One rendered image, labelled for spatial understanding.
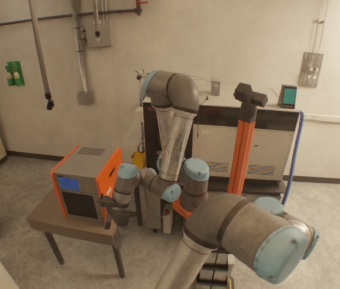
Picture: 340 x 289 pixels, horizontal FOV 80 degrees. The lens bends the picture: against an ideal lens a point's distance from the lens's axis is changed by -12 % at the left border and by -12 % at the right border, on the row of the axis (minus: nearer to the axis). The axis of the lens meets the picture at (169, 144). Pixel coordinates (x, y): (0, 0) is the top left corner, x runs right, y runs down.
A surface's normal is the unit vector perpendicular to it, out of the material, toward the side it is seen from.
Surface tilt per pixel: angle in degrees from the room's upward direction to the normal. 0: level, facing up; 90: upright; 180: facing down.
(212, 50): 90
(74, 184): 90
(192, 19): 90
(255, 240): 50
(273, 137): 90
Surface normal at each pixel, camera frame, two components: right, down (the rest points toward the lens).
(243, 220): -0.36, -0.65
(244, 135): -0.75, 0.31
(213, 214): -0.70, -0.37
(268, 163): -0.15, 0.47
